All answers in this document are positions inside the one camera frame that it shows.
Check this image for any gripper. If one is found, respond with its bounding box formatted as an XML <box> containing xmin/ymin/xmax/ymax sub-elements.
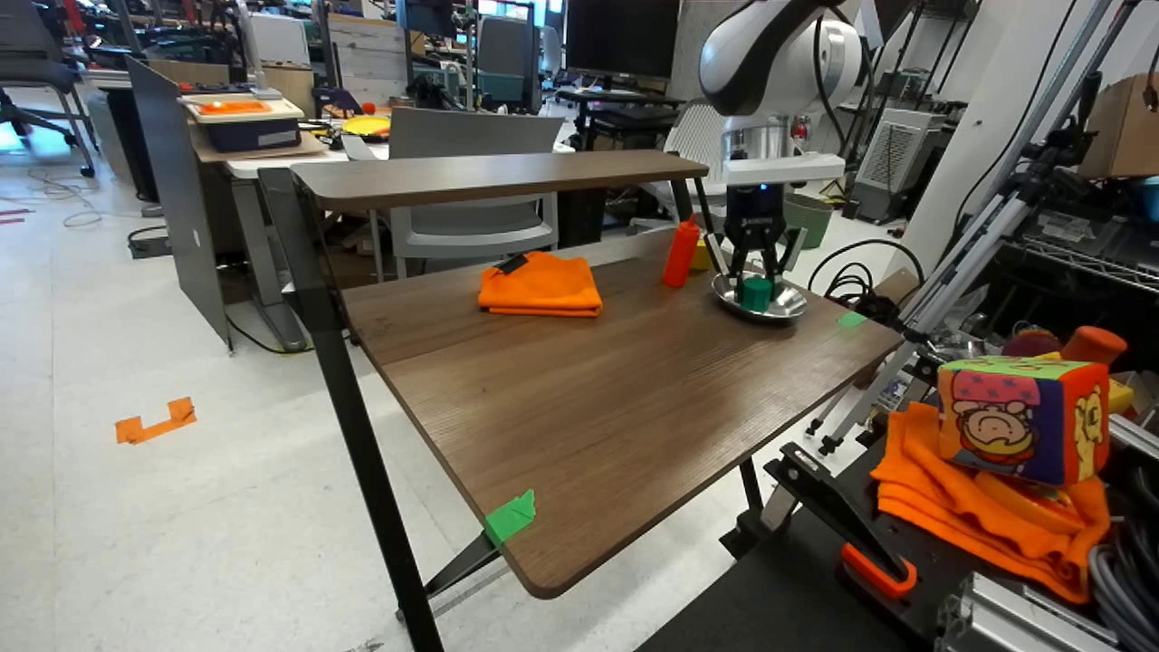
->
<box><xmin>724</xmin><ymin>185</ymin><xmax>790</xmax><ymax>298</ymax></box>

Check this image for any green cylinder block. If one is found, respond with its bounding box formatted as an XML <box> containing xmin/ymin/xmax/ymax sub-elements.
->
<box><xmin>735</xmin><ymin>276</ymin><xmax>776</xmax><ymax>314</ymax></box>

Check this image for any silver metal plate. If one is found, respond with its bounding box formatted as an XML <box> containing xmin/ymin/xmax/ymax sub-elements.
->
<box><xmin>711</xmin><ymin>271</ymin><xmax>809</xmax><ymax>325</ymax></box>

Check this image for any green bucket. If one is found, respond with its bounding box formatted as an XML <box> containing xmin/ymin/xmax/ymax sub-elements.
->
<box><xmin>783</xmin><ymin>192</ymin><xmax>835</xmax><ymax>251</ymax></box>

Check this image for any orange squeeze bottle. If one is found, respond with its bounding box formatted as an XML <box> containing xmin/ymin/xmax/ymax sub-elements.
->
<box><xmin>662</xmin><ymin>214</ymin><xmax>702</xmax><ymax>290</ymax></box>

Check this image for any white mesh chair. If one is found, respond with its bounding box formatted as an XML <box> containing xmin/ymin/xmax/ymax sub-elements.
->
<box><xmin>634</xmin><ymin>99</ymin><xmax>729</xmax><ymax>232</ymax></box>

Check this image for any white air unit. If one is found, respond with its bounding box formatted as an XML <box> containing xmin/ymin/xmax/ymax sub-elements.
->
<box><xmin>854</xmin><ymin>108</ymin><xmax>949</xmax><ymax>225</ymax></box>

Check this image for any folded orange cloth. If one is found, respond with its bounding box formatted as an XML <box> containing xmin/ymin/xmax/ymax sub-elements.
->
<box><xmin>477</xmin><ymin>251</ymin><xmax>605</xmax><ymax>319</ymax></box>

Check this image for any black monitor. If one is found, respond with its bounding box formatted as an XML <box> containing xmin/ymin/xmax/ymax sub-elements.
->
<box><xmin>563</xmin><ymin>0</ymin><xmax>683</xmax><ymax>84</ymax></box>

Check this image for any black and orange clamp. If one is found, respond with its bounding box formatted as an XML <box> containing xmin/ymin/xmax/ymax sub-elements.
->
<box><xmin>764</xmin><ymin>441</ymin><xmax>919</xmax><ymax>601</ymax></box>

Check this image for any grey chair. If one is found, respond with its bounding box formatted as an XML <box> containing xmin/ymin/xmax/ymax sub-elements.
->
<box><xmin>388</xmin><ymin>106</ymin><xmax>566</xmax><ymax>281</ymax></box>

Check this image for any crumpled orange cloth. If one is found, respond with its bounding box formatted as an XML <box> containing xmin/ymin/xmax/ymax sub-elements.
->
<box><xmin>870</xmin><ymin>402</ymin><xmax>1114</xmax><ymax>606</ymax></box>

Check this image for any colourful plush cube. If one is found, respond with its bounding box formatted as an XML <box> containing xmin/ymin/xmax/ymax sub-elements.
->
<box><xmin>936</xmin><ymin>354</ymin><xmax>1112</xmax><ymax>487</ymax></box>

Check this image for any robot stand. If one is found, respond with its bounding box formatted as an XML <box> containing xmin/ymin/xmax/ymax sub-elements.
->
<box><xmin>634</xmin><ymin>426</ymin><xmax>1159</xmax><ymax>652</ymax></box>

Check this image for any orange plush toy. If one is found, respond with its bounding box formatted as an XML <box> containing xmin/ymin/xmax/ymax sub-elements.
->
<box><xmin>1001</xmin><ymin>325</ymin><xmax>1129</xmax><ymax>369</ymax></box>

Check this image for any cardboard box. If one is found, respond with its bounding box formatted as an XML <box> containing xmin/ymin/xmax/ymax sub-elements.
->
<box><xmin>1077</xmin><ymin>73</ymin><xmax>1159</xmax><ymax>180</ymax></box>

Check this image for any aluminium extrusion bar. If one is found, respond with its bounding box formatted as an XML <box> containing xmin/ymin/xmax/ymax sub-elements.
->
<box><xmin>935</xmin><ymin>570</ymin><xmax>1125</xmax><ymax>652</ymax></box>

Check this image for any box with orange lid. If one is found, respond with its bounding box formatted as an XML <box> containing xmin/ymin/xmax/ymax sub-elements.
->
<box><xmin>179</xmin><ymin>92</ymin><xmax>306</xmax><ymax>154</ymax></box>

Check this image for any dark partition panel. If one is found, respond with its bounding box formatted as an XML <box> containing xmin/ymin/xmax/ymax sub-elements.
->
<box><xmin>126</xmin><ymin>56</ymin><xmax>234</xmax><ymax>352</ymax></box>

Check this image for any orange floor tape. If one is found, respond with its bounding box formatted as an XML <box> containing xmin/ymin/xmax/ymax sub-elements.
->
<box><xmin>114</xmin><ymin>396</ymin><xmax>197</xmax><ymax>446</ymax></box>

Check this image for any black office chair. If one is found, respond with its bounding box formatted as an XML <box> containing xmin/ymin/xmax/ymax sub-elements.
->
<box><xmin>0</xmin><ymin>0</ymin><xmax>100</xmax><ymax>179</ymax></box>

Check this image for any black cable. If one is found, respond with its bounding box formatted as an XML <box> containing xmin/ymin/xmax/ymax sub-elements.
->
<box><xmin>805</xmin><ymin>237</ymin><xmax>926</xmax><ymax>313</ymax></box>

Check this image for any wire rack shelf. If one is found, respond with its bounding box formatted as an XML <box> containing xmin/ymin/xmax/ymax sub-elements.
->
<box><xmin>994</xmin><ymin>177</ymin><xmax>1159</xmax><ymax>302</ymax></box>

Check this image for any bundle of grey cables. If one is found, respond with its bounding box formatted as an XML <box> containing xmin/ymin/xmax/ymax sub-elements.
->
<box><xmin>1086</xmin><ymin>471</ymin><xmax>1159</xmax><ymax>652</ymax></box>

